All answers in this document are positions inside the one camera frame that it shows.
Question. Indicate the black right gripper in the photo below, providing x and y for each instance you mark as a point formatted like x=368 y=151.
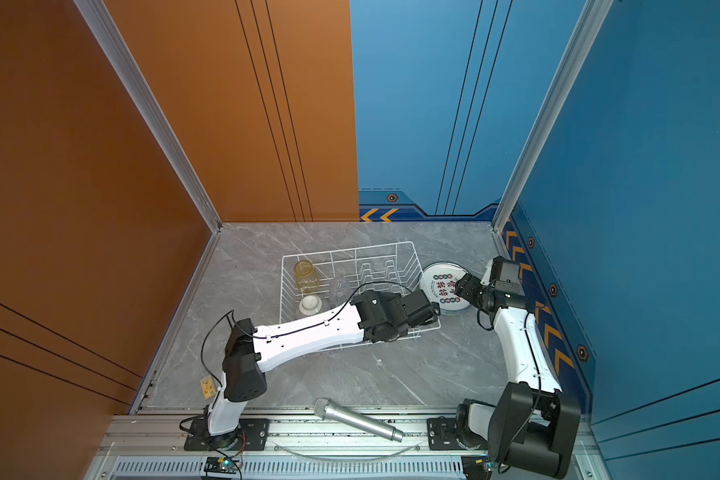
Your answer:
x=467 y=287

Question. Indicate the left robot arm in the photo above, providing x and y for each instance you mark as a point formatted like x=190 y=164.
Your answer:
x=251 y=352

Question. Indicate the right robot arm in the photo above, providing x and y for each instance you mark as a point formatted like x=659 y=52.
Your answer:
x=534 y=425

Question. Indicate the clear glass cup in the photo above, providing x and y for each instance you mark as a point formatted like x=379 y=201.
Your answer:
x=339 y=290

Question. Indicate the striped ceramic bowl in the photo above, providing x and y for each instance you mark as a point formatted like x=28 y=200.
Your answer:
x=310 y=305

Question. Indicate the yellow glass cup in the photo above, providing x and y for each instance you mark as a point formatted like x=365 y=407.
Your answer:
x=306 y=276

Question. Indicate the silver microphone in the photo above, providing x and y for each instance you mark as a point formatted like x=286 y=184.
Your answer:
x=329 y=410

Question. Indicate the right circuit board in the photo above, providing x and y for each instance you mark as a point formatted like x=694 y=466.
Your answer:
x=477 y=467

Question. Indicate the yellow tag card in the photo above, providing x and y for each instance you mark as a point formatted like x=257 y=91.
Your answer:
x=208 y=387

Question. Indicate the green circuit board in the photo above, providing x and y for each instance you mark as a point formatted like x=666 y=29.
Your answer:
x=222 y=468

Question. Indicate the white wire dish rack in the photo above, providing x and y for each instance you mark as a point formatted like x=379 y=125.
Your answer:
x=390 y=268

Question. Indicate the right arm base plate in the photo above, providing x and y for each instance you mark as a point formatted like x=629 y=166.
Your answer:
x=443 y=434

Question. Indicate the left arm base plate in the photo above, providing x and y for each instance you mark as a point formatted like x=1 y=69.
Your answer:
x=250 y=435

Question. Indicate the aluminium corner post right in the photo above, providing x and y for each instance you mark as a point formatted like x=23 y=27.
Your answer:
x=584 y=34

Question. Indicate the aluminium corner post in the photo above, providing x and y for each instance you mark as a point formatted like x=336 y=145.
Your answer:
x=584 y=34
x=103 y=27

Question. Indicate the aluminium front rail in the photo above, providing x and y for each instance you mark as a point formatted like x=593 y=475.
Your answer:
x=296 y=445

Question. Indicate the aluminium corner post left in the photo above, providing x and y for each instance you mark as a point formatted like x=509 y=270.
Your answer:
x=103 y=27

